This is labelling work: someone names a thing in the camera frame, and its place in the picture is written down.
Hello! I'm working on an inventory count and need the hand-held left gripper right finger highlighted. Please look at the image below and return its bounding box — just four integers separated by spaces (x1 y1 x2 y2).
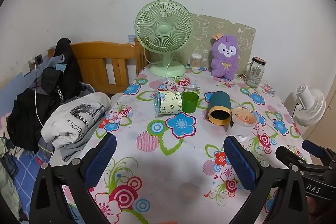
223 135 310 224

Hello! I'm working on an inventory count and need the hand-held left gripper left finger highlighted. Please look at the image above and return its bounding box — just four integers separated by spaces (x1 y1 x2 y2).
30 133 117 224

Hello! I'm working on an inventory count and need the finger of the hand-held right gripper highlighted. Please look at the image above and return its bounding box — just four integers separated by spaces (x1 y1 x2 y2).
302 140 336 161
275 146 315 172

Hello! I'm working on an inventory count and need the teal cup yellow rim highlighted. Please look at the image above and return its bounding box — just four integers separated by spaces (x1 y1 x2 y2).
208 91 233 126

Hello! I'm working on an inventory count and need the patterned paper cup clear lid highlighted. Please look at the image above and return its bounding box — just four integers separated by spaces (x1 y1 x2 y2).
153 90 184 118

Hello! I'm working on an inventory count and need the green plastic cup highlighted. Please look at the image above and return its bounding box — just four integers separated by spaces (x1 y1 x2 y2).
182 91 199 113

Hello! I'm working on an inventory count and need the grey folded cloth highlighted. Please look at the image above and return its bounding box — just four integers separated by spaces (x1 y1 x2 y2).
38 132 93 161

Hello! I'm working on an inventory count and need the white standing fan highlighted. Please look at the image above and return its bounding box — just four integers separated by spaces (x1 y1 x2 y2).
285 84 326 127

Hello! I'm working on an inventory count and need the clear plastic dish orange residue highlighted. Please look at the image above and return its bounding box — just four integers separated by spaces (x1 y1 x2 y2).
232 106 256 126

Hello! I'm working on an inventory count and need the white printed t-shirt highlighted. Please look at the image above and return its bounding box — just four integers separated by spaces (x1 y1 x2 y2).
41 93 112 149

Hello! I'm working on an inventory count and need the floral tablecloth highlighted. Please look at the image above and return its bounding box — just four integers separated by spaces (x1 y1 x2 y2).
50 65 315 224

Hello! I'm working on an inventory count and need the blue checkered bed sheet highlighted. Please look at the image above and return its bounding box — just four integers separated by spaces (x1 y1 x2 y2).
10 148 53 214

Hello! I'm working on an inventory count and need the black clothes pile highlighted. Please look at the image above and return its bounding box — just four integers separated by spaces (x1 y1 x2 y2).
7 88 62 153

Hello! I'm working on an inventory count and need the glass jar mug with lid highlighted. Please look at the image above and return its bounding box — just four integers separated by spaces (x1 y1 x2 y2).
243 56 266 88

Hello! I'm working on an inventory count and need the black hanging garment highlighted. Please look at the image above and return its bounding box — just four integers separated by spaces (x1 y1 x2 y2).
42 38 84 104

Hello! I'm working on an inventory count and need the pale green clothing heap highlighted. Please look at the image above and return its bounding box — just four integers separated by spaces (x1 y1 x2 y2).
0 135 23 219

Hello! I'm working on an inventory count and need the purple plush toy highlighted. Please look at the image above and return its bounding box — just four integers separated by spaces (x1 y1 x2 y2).
210 33 240 80

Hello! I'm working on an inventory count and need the wooden bed headboard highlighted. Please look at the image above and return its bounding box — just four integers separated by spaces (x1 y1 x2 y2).
47 38 149 94

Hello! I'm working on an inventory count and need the blue grey garment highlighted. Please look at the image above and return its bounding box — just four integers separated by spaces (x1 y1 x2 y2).
48 54 67 73

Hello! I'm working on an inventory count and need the clear cotton swab container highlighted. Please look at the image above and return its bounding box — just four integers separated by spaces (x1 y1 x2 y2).
190 53 206 69

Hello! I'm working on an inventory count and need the green desk fan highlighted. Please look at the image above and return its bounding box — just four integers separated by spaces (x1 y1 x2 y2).
134 0 194 77

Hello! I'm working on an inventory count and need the white charging cable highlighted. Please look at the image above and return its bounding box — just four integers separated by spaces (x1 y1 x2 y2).
31 59 56 159

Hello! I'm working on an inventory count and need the white fan cable with plug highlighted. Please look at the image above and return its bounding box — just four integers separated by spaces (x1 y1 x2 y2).
165 61 201 92

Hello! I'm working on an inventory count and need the wall socket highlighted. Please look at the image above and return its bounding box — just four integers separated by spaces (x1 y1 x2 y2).
28 54 43 67

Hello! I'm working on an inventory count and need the beige patterned wall panel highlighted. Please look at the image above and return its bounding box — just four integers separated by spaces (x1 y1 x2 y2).
181 13 256 75

